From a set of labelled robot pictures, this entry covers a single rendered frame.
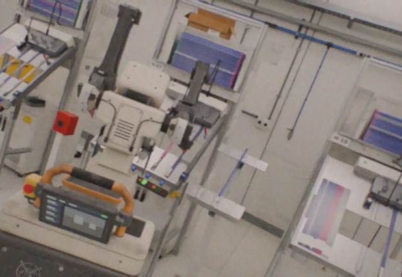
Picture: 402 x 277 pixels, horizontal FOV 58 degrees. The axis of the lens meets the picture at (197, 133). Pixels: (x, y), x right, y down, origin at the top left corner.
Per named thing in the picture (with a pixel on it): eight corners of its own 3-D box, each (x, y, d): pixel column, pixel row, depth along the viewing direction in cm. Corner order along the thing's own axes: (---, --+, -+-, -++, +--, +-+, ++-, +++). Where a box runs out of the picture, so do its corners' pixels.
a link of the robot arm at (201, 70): (196, 53, 199) (214, 58, 199) (192, 71, 210) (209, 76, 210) (174, 110, 171) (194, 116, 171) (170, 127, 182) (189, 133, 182)
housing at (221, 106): (221, 123, 272) (223, 110, 261) (166, 99, 286) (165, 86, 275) (226, 116, 277) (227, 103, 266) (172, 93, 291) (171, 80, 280)
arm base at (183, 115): (168, 118, 163) (193, 127, 163) (173, 106, 168) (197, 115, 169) (164, 129, 169) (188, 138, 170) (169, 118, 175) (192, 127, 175)
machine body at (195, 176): (160, 263, 271) (189, 190, 260) (87, 220, 291) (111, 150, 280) (191, 235, 332) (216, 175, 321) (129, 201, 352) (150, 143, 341)
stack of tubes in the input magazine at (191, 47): (229, 88, 260) (243, 52, 255) (169, 64, 274) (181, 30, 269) (233, 89, 271) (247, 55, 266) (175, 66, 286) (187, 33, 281)
